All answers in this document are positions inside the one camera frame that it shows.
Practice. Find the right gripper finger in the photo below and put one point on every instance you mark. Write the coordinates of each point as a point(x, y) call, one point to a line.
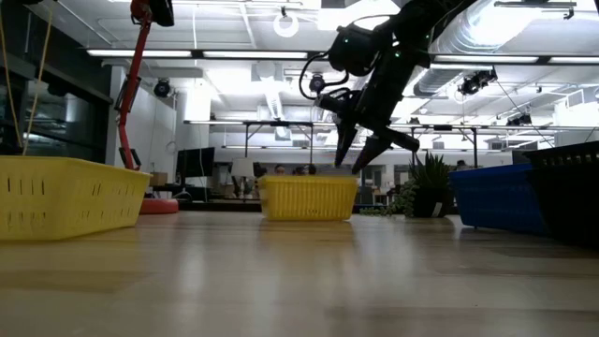
point(345, 138)
point(372, 150)

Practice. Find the blue plastic basket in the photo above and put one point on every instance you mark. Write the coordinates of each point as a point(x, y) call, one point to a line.
point(496, 171)
point(491, 206)

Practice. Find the black plastic basket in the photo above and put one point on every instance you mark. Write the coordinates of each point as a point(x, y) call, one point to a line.
point(566, 153)
point(571, 210)

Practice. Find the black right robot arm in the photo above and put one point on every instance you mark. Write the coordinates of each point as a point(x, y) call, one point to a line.
point(412, 28)

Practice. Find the succulent plant in black pot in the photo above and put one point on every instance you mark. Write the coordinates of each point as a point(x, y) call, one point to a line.
point(428, 187)

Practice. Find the yellow plastic basket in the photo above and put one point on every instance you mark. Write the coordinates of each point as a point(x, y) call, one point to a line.
point(70, 206)
point(306, 203)

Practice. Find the white shade table lamp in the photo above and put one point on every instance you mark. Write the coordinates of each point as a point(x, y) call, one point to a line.
point(242, 167)

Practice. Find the ceiling strip light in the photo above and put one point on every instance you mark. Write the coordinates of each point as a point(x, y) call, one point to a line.
point(255, 54)
point(484, 59)
point(140, 53)
point(573, 60)

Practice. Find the black computer monitor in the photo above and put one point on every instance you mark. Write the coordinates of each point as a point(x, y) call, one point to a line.
point(195, 162)

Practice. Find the cardboard box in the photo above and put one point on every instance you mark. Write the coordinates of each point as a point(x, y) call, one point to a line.
point(158, 179)

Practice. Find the red desk lamp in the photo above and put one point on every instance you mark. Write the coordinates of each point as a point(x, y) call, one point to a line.
point(128, 93)

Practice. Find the black ceiling camera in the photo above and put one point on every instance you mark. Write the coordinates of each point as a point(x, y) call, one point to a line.
point(317, 83)
point(162, 88)

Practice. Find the background black rig frame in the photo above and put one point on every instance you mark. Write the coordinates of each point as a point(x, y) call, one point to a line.
point(444, 127)
point(278, 123)

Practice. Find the silver ventilation duct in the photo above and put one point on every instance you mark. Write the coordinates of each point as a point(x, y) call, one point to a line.
point(515, 28)

